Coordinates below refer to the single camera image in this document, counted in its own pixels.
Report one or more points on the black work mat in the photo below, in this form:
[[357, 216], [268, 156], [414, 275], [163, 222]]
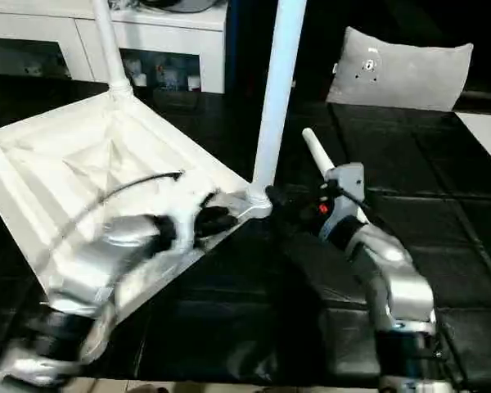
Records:
[[254, 319]]

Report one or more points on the white plastic table leg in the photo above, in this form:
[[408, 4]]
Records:
[[317, 155], [110, 45], [278, 90]]

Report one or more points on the white plastic table top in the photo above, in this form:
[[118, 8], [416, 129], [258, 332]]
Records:
[[82, 164]]

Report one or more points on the grey bag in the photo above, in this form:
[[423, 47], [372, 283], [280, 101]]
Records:
[[180, 4]]

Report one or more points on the white cabinet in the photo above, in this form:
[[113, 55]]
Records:
[[57, 41]]

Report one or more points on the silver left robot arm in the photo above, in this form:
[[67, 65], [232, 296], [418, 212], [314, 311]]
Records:
[[98, 270]]

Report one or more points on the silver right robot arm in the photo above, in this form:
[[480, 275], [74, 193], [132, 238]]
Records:
[[393, 286]]

